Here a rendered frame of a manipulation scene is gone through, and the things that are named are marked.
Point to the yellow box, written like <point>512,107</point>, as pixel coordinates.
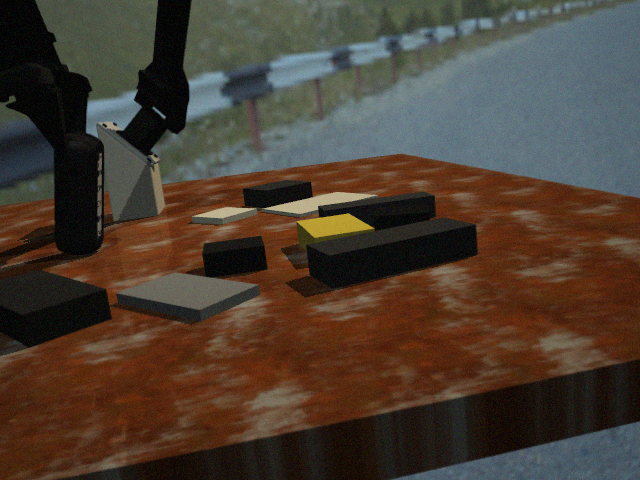
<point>327,228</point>

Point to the dark grey controller unit with green rocker switches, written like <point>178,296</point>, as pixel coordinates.
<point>79,195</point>

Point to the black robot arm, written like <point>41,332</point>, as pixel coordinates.
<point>162,84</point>

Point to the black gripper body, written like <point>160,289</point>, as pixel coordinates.
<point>36,66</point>

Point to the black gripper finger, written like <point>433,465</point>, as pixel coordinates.
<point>45,109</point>
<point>75,109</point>

